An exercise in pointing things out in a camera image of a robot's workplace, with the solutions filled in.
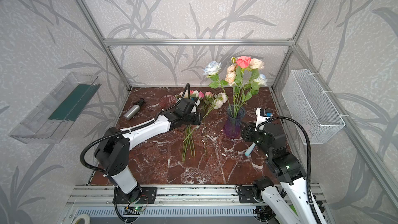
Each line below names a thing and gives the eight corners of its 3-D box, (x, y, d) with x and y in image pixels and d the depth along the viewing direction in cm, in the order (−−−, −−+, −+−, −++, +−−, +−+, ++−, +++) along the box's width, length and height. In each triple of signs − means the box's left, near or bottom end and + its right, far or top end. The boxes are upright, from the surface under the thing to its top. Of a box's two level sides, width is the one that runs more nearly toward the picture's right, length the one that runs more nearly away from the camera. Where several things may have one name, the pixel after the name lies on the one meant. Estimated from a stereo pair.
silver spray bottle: (125, 118, 105) (123, 116, 102) (143, 101, 115) (141, 98, 112) (129, 120, 104) (127, 117, 101) (146, 102, 114) (144, 99, 111)
